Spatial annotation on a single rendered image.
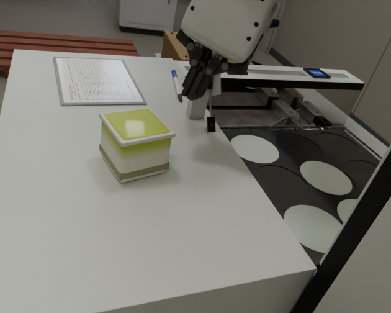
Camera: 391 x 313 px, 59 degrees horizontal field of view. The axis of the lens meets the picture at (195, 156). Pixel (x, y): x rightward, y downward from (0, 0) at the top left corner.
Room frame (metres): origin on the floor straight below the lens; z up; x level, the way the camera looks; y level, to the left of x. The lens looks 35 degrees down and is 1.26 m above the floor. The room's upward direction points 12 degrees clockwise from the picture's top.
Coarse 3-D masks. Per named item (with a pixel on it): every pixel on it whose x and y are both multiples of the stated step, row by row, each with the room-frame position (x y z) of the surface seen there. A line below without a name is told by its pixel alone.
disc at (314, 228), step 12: (288, 216) 0.42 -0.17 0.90; (300, 216) 0.43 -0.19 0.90; (312, 216) 0.43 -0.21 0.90; (324, 216) 0.44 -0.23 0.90; (300, 228) 0.40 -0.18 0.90; (312, 228) 0.41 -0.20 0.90; (324, 228) 0.41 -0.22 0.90; (336, 228) 0.42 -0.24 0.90; (300, 240) 0.37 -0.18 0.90; (312, 240) 0.38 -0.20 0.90; (324, 240) 0.38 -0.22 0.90; (324, 252) 0.36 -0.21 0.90
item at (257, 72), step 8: (176, 64) 0.81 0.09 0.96; (184, 64) 0.82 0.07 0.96; (184, 72) 0.77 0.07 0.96; (248, 72) 0.86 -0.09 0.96; (256, 72) 0.89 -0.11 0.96; (264, 72) 0.90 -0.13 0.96; (272, 72) 0.92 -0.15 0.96; (280, 72) 0.93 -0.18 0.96; (288, 72) 0.94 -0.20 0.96; (296, 72) 0.96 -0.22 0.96; (304, 72) 0.96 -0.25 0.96; (328, 72) 1.01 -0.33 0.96; (336, 72) 1.03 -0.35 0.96; (344, 72) 1.04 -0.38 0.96; (288, 80) 0.87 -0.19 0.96; (296, 80) 0.88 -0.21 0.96; (304, 80) 0.90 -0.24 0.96; (312, 80) 0.91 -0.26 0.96; (320, 80) 0.92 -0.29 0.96; (328, 80) 0.94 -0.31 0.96; (336, 80) 0.95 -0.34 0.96; (344, 80) 0.97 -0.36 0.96; (352, 80) 0.98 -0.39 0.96; (360, 80) 1.00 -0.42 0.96
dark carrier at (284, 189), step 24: (288, 144) 0.65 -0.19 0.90; (312, 144) 0.67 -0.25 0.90; (336, 144) 0.70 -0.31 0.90; (360, 144) 0.72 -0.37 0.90; (264, 168) 0.54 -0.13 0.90; (288, 168) 0.56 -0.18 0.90; (360, 168) 0.62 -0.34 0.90; (264, 192) 0.47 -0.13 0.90; (288, 192) 0.48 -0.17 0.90; (312, 192) 0.50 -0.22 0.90; (360, 192) 0.53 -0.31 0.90; (336, 216) 0.45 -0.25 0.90
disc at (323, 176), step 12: (300, 168) 0.56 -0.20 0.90; (312, 168) 0.57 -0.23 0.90; (324, 168) 0.58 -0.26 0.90; (336, 168) 0.59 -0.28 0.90; (312, 180) 0.53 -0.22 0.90; (324, 180) 0.54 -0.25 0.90; (336, 180) 0.55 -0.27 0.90; (348, 180) 0.56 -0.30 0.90; (336, 192) 0.51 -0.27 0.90; (348, 192) 0.52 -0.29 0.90
